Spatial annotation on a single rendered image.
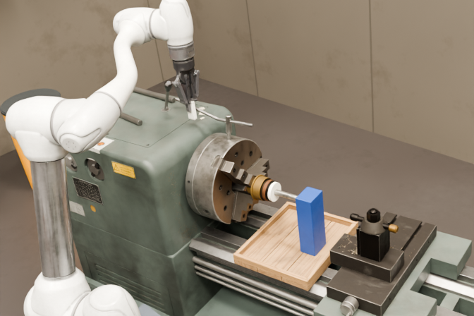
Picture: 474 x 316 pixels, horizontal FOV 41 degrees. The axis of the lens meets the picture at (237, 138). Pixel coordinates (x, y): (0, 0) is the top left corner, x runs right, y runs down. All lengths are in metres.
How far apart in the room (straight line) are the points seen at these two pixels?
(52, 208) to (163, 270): 0.66
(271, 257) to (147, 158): 0.55
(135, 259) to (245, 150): 0.63
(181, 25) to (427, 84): 2.51
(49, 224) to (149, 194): 0.43
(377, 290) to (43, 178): 1.03
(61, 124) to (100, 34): 3.90
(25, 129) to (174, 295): 0.96
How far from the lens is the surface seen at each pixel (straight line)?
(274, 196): 2.22
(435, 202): 4.05
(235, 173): 2.20
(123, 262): 2.63
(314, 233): 2.19
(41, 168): 1.91
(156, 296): 2.61
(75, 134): 1.74
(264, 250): 2.29
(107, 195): 2.44
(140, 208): 2.33
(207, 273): 2.46
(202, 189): 2.21
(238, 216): 2.30
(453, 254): 2.19
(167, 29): 2.16
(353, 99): 4.79
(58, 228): 1.97
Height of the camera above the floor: 2.30
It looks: 28 degrees down
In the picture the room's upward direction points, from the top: 8 degrees counter-clockwise
